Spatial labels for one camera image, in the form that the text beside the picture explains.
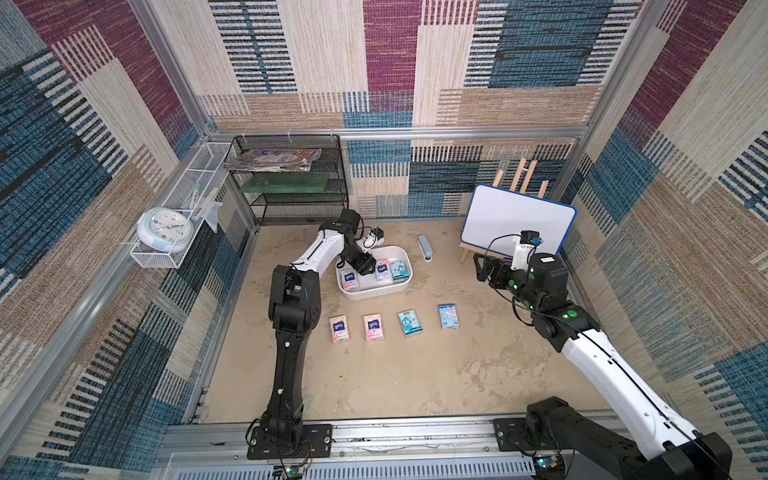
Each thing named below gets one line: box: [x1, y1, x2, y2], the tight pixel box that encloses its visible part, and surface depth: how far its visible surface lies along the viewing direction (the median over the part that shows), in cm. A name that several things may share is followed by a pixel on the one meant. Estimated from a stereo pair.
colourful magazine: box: [224, 148, 322, 172], surface depth 83 cm
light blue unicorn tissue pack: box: [438, 303, 460, 330], surface depth 93 cm
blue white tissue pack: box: [340, 269, 359, 291], surface depth 102 cm
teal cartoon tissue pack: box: [398, 309, 423, 337], surface depth 93 cm
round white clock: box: [136, 207, 195, 253], surface depth 68 cm
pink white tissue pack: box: [375, 258, 393, 283], surface depth 104 cm
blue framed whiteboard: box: [460, 184, 577, 256], surface depth 91 cm
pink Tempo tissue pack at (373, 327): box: [363, 313, 384, 341], surface depth 91 cm
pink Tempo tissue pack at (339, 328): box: [329, 314, 350, 343], surface depth 91 cm
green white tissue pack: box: [390, 260, 409, 282], surface depth 104 cm
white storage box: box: [335, 245, 414, 301], surface depth 103 cm
